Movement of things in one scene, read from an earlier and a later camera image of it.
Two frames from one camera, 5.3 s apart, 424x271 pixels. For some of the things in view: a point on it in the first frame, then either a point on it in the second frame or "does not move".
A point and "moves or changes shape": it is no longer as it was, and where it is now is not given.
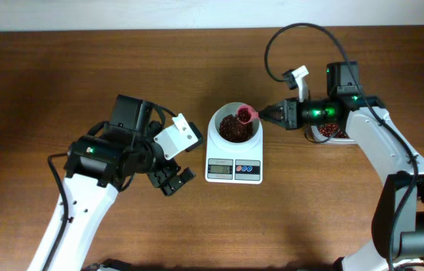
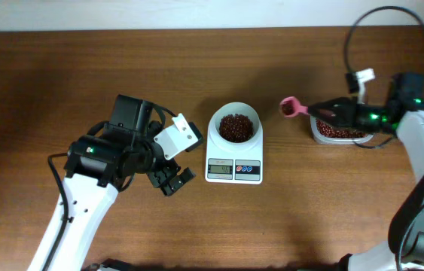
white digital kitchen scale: [233, 168] does not move
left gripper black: [157, 179] does not move
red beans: [232, 130] does not move
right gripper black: [288, 120] to [343, 111]
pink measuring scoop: [254, 114] moves or changes shape
